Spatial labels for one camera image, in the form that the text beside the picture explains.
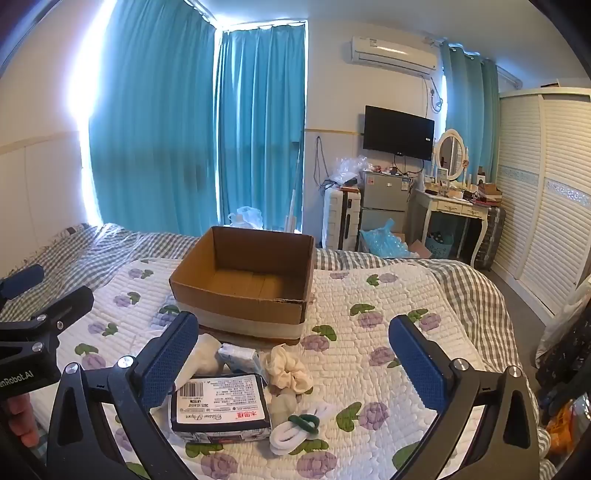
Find white dressing table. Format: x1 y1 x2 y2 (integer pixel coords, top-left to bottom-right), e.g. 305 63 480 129
411 187 491 266

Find teal basket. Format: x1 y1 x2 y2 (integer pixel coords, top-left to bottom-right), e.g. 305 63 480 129
425 233 455 259

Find small tissue pack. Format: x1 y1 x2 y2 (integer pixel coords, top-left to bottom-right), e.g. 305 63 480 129
217 344 262 376

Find white slatted wardrobe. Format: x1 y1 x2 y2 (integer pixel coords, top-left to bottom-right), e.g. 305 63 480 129
489 85 591 319

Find dark patterned bag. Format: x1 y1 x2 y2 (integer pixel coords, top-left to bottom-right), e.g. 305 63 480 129
536 318 591 402

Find black wall television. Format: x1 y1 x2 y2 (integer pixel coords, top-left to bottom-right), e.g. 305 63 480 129
362 105 435 162

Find narrow teal curtain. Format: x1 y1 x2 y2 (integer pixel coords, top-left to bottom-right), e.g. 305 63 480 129
438 41 502 185

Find wide teal curtain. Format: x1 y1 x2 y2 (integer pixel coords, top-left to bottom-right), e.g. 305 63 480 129
88 0 219 236

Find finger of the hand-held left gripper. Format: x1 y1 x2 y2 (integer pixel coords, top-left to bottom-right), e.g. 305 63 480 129
0 264 45 301
0 285 95 342

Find hanging cables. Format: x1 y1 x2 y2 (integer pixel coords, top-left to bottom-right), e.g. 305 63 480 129
314 136 334 186

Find blue plastic bag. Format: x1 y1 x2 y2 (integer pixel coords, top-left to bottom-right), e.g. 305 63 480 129
360 219 411 259

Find white floral quilt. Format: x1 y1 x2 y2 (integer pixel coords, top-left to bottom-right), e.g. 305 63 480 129
28 256 541 480

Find grey mini fridge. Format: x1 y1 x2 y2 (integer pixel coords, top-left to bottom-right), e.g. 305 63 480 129
359 170 411 252

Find grey checked bedsheet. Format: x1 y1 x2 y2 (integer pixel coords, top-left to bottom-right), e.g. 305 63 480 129
0 223 555 480

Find green hair tie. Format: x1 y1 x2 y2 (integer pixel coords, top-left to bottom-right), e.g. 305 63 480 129
287 414 320 435

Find large tissue pack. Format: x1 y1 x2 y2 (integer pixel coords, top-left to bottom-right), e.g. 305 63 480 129
170 373 273 446

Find dark suitcase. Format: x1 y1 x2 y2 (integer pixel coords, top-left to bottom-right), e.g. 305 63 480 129
475 205 506 271

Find white plastic bag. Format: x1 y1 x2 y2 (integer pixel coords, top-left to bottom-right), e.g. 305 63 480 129
228 206 264 230

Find white suitcase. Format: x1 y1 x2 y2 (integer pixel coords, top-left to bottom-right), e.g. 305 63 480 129
322 187 363 252

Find clear plastic bags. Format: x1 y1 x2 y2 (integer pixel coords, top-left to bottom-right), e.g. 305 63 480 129
330 156 370 188

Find white oval mirror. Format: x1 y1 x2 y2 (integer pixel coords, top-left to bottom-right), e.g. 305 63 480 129
434 129 465 183

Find white air conditioner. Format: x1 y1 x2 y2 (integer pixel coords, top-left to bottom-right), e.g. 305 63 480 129
350 36 439 77

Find brown cardboard box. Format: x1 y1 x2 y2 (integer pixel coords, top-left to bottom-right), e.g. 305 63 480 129
168 226 315 344

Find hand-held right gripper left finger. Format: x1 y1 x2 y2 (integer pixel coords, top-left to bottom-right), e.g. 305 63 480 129
45 311 200 480

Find orange bag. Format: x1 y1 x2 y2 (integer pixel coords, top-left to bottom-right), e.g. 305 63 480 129
547 401 583 453

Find cream scrunchie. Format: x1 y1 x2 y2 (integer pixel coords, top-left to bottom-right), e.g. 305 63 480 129
263 344 315 394

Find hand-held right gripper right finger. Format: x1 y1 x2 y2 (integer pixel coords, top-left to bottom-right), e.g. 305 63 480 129
388 315 543 480

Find white knotted stocking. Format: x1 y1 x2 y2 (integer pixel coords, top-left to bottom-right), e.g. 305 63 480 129
270 389 301 423

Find person's left hand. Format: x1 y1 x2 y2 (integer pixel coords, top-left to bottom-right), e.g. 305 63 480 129
0 394 40 450

